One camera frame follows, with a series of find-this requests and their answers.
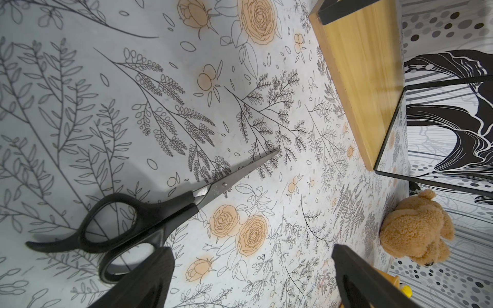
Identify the brown teddy bear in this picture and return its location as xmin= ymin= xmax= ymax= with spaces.
xmin=380 ymin=189 xmax=454 ymax=266

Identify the yellow storage box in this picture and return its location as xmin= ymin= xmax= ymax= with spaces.
xmin=376 ymin=269 xmax=400 ymax=289

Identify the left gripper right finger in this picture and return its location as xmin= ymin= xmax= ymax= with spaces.
xmin=332 ymin=244 xmax=418 ymax=308

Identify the wooden tiered shelf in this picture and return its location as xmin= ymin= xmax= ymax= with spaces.
xmin=309 ymin=1 xmax=492 ymax=202

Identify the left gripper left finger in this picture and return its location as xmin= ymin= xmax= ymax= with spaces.
xmin=91 ymin=247 xmax=175 ymax=308

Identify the yellow plush bear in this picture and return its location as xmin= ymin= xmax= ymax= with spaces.
xmin=399 ymin=284 xmax=413 ymax=298

